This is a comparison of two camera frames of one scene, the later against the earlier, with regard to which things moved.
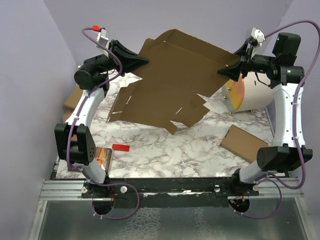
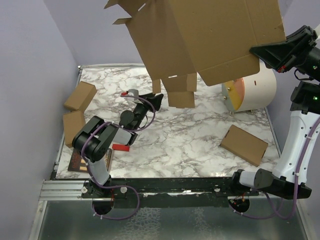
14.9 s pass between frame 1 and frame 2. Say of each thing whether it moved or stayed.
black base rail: stayed
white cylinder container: stayed
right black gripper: moved
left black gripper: moved
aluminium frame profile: stayed
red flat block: stayed
